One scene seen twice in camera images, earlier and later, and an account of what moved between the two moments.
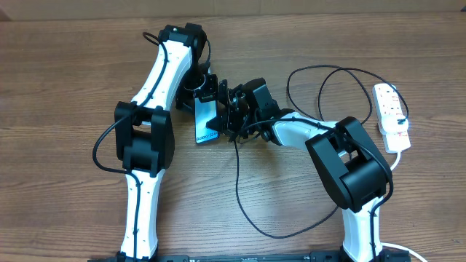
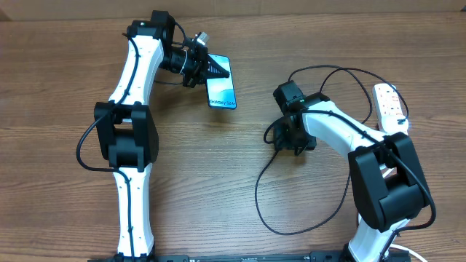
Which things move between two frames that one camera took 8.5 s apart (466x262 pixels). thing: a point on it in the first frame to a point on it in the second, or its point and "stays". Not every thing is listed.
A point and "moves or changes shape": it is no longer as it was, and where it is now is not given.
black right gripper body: [237, 118] to [294, 139]
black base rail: [314, 257] stays
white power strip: [387, 102] stays
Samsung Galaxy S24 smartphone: [203, 112] moves or changes shape
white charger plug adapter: [394, 124] stays
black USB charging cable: [336, 68] moves or changes shape
